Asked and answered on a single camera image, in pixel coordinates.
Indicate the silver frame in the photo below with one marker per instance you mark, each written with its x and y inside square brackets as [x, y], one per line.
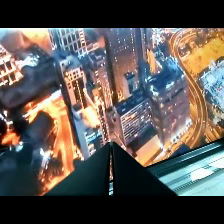
[195, 175]

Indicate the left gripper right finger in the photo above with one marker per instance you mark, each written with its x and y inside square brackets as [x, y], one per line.
[133, 178]

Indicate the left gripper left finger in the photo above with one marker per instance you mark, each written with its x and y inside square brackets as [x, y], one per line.
[90, 176]

